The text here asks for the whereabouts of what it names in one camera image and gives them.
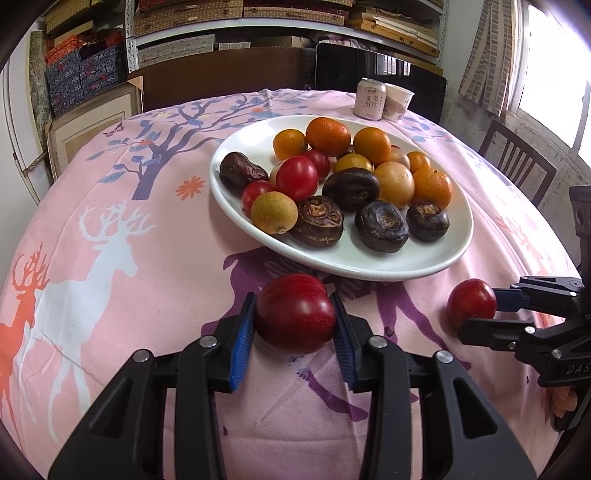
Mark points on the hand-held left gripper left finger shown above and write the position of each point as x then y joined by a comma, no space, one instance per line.
242,341

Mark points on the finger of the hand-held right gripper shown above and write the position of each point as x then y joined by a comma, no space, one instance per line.
489,333
508,300

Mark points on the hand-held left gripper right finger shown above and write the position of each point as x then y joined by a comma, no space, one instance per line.
344,341

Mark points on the dark red plum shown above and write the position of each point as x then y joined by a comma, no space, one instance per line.
471,302
295,314

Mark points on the white oval plate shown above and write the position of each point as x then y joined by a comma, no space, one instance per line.
415,258

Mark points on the dark water chestnut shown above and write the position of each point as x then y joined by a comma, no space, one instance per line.
427,221
317,220
381,226
351,188

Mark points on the yellow-brown longan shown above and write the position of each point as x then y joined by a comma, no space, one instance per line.
274,212

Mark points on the orange mandarin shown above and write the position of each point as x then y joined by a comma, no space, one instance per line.
431,188
328,136
371,145

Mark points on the red tomato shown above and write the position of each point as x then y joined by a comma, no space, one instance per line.
255,194
321,161
296,178

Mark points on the pale yellow passion fruit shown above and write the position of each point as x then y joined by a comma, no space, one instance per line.
393,183
400,158

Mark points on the small yellow-orange citrus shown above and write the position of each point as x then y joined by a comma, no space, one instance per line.
419,160
289,144
353,162

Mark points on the striped pepino melon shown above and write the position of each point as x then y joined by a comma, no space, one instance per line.
273,175

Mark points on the person's right hand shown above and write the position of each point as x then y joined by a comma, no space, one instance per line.
564,402

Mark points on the pink deer print tablecloth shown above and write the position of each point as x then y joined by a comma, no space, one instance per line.
138,323

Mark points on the dark wooden chair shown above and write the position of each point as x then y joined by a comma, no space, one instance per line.
517,154

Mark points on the white paper cup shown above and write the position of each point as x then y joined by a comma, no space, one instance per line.
399,104

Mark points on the pink drink can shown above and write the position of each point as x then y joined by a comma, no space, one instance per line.
369,101

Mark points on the beige checked curtain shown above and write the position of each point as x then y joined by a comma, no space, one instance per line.
489,55

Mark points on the bright window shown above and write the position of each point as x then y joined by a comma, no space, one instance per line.
554,55

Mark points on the cardboard framed panel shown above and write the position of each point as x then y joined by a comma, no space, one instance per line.
87,134

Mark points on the brown wooden board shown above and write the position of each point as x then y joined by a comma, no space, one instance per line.
221,76

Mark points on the black flat panel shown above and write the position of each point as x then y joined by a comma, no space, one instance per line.
341,69

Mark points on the stack of wooden frames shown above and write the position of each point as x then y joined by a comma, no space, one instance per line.
392,30

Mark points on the grey boxes under shelf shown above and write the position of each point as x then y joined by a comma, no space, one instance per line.
175,50

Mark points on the white leaning boards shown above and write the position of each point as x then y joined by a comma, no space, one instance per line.
23,138

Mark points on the white metal shelf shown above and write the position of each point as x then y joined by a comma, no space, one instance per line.
131,55

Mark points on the stack of blue patterned boxes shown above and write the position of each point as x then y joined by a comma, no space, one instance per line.
78,78

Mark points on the stack of woven flat boxes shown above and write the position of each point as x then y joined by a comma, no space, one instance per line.
184,16

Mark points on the mottled grey board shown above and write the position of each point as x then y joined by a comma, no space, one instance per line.
39,78

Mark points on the stack of brown cardboard boxes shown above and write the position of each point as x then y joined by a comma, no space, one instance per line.
69,18

